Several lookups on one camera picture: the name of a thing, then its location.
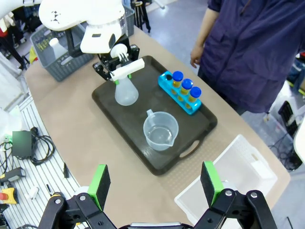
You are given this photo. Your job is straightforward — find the white plastic bin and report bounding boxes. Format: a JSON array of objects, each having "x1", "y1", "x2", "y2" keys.
[{"x1": 173, "y1": 134, "x2": 279, "y2": 225}]

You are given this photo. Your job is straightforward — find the black cable bundle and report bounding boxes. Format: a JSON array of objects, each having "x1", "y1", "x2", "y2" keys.
[{"x1": 30, "y1": 127, "x2": 56, "y2": 167}]

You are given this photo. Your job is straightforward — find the white rounded panel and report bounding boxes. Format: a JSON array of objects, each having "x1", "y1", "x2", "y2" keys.
[{"x1": 293, "y1": 119, "x2": 305, "y2": 165}]

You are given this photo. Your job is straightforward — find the yellow cloth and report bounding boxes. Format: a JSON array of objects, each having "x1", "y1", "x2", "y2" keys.
[{"x1": 29, "y1": 46, "x2": 39, "y2": 64}]

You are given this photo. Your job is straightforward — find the black crate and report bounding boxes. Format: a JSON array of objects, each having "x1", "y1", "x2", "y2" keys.
[{"x1": 278, "y1": 101, "x2": 298, "y2": 138}]

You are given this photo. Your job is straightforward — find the black floor cables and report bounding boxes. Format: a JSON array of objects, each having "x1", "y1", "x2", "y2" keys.
[{"x1": 269, "y1": 132, "x2": 304, "y2": 171}]

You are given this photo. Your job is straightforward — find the yellow red emergency stop button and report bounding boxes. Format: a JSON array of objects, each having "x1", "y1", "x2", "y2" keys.
[{"x1": 0, "y1": 187, "x2": 20, "y2": 205}]

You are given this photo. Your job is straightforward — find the blue test tube rack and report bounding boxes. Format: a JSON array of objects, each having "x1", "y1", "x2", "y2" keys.
[{"x1": 157, "y1": 71, "x2": 203, "y2": 116}]

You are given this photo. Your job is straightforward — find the clear plastic bag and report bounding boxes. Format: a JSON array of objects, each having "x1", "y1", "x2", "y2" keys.
[{"x1": 0, "y1": 107, "x2": 23, "y2": 141}]

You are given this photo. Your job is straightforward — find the grey yellow handheld tool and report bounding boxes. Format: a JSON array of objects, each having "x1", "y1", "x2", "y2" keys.
[{"x1": 0, "y1": 167, "x2": 26, "y2": 184}]

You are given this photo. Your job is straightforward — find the person's right forearm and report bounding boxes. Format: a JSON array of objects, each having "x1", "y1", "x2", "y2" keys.
[{"x1": 194, "y1": 8, "x2": 220, "y2": 48}]

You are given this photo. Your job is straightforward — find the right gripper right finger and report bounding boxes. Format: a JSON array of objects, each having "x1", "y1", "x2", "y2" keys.
[{"x1": 194, "y1": 161, "x2": 278, "y2": 229}]

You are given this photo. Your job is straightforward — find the person's right hand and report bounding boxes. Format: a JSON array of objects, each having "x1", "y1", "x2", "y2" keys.
[{"x1": 190, "y1": 45, "x2": 204, "y2": 69}]

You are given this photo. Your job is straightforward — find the person's dark blue coat torso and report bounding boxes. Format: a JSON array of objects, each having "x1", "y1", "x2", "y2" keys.
[{"x1": 197, "y1": 0, "x2": 305, "y2": 115}]

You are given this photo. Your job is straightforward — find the dark brown serving tray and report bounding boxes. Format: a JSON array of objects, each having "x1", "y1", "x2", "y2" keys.
[{"x1": 91, "y1": 55, "x2": 218, "y2": 177}]

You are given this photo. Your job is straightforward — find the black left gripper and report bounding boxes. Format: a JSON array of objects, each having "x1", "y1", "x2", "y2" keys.
[{"x1": 92, "y1": 39, "x2": 140, "y2": 86}]

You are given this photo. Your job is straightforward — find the grey basket with flasks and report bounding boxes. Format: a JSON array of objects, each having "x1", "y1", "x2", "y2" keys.
[{"x1": 30, "y1": 25, "x2": 95, "y2": 83}]

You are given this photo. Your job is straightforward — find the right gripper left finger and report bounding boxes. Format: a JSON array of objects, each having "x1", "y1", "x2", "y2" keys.
[{"x1": 38, "y1": 164, "x2": 117, "y2": 229}]

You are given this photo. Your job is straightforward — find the grey basket with label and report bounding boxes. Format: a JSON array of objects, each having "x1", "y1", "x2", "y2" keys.
[{"x1": 121, "y1": 4, "x2": 136, "y2": 38}]

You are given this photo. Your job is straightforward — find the clear plastic measuring beaker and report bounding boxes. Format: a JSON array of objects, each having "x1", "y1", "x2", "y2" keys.
[{"x1": 142, "y1": 109, "x2": 179, "y2": 152}]

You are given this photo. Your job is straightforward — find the small white plastic piece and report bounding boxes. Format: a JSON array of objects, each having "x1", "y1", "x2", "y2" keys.
[{"x1": 24, "y1": 187, "x2": 39, "y2": 200}]

